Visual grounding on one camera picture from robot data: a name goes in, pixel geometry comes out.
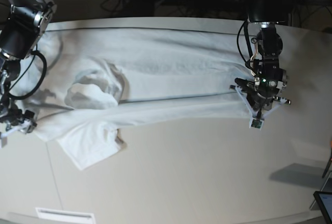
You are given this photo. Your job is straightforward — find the white label strip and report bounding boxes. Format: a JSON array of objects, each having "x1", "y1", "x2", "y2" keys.
[{"x1": 35, "y1": 207, "x2": 95, "y2": 223}]

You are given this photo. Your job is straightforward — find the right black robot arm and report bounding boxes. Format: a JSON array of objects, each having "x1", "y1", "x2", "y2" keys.
[{"x1": 1, "y1": 0, "x2": 57, "y2": 146}]

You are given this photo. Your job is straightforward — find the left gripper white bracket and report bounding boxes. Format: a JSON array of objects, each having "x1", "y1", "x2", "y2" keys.
[{"x1": 230, "y1": 77, "x2": 291, "y2": 120}]

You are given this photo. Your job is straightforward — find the white T-shirt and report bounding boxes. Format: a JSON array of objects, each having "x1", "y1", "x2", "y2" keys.
[{"x1": 17, "y1": 28, "x2": 250, "y2": 170}]

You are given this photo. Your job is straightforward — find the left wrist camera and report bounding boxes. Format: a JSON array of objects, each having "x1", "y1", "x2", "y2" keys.
[{"x1": 250, "y1": 118, "x2": 264, "y2": 129}]

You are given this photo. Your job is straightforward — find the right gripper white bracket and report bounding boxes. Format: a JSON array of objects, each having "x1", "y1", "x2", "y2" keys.
[{"x1": 1, "y1": 109, "x2": 37, "y2": 141}]

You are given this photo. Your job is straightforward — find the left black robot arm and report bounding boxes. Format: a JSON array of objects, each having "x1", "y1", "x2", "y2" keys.
[{"x1": 230, "y1": 0, "x2": 291, "y2": 129}]

